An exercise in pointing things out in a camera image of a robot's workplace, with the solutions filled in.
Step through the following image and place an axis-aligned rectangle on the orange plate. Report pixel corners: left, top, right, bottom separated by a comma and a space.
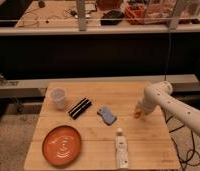
42, 125, 82, 167

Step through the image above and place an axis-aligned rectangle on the white bottle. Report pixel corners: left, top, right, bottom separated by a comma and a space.
116, 128, 129, 170

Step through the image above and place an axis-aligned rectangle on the black bag on bench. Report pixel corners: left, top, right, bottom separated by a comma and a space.
100, 10, 124, 26

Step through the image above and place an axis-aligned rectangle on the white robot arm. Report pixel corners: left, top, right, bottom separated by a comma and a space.
135, 81, 200, 137

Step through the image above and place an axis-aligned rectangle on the black cable on floor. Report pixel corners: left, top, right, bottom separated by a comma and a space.
165, 113, 200, 171

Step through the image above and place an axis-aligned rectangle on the black rectangular block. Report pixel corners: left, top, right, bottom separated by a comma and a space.
68, 98, 92, 119

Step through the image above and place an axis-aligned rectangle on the blue sponge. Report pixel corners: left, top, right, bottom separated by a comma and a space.
97, 106, 117, 125

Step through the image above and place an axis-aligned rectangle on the clear plastic cup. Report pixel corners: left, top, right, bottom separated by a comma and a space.
50, 88, 66, 110

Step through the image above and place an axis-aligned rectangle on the orange crate on bench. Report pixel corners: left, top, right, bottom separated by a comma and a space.
124, 5, 145, 25

